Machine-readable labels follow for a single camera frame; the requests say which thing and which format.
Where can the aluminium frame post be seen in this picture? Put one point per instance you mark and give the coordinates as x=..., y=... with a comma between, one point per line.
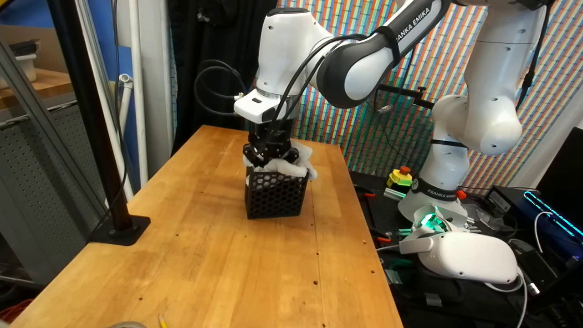
x=102, y=91

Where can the black pole with base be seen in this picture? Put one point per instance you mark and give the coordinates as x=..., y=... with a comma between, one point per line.
x=91, y=120

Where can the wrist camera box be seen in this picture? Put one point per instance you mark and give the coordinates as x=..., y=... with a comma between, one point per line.
x=257, y=105

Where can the white towel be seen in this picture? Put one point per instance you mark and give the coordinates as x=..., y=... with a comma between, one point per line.
x=282, y=165

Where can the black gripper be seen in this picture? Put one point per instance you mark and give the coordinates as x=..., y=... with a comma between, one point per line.
x=271, y=133

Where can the black perforated basket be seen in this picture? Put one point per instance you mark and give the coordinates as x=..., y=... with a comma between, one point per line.
x=275, y=193

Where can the white VR headset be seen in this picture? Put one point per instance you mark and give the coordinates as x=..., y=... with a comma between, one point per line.
x=466, y=255

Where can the grey perforated metal cabinet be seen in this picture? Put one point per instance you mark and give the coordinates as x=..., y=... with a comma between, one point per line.
x=36, y=182

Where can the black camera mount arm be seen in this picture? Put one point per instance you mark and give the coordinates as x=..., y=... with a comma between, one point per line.
x=402, y=92

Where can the black case with blue edge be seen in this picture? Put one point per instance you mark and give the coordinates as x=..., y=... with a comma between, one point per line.
x=552, y=224

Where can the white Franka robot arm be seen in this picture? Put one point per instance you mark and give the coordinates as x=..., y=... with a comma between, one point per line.
x=479, y=91

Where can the black curtain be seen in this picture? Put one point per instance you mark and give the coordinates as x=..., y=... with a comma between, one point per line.
x=206, y=29

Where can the yellow emergency stop button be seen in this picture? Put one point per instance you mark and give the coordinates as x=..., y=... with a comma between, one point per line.
x=399, y=178

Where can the striped colourful cloth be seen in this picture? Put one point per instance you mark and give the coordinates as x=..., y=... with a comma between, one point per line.
x=364, y=138

